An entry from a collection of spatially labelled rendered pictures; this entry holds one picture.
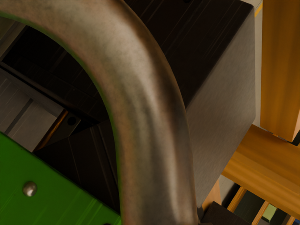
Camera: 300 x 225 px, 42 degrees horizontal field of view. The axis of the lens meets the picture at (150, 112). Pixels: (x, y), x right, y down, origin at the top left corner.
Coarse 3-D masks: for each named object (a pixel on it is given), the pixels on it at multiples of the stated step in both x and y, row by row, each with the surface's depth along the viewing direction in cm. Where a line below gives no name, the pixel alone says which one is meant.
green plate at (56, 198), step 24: (0, 144) 30; (0, 168) 30; (24, 168) 30; (48, 168) 30; (0, 192) 29; (48, 192) 29; (72, 192) 29; (0, 216) 29; (24, 216) 29; (48, 216) 29; (72, 216) 29; (96, 216) 29; (120, 216) 29
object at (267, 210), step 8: (240, 192) 850; (232, 200) 846; (240, 200) 889; (232, 208) 842; (264, 208) 825; (272, 208) 832; (256, 216) 821; (264, 216) 828; (272, 216) 863; (256, 224) 819; (264, 224) 820; (288, 224) 802; (296, 224) 818
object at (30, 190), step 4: (24, 184) 29; (28, 184) 29; (32, 184) 29; (24, 188) 29; (28, 188) 29; (32, 188) 29; (36, 188) 29; (24, 192) 29; (28, 192) 29; (32, 192) 29
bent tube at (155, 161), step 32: (0, 0) 15; (32, 0) 14; (64, 0) 14; (96, 0) 14; (64, 32) 15; (96, 32) 14; (128, 32) 14; (96, 64) 14; (128, 64) 14; (160, 64) 15; (128, 96) 14; (160, 96) 14; (128, 128) 14; (160, 128) 14; (128, 160) 14; (160, 160) 14; (192, 160) 15; (128, 192) 14; (160, 192) 14; (192, 192) 15; (128, 224) 14; (160, 224) 14; (192, 224) 15
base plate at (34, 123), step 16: (0, 80) 62; (0, 96) 63; (16, 96) 66; (0, 112) 65; (16, 112) 68; (32, 112) 71; (48, 112) 75; (0, 128) 67; (16, 128) 70; (32, 128) 73; (48, 128) 77; (32, 144) 76
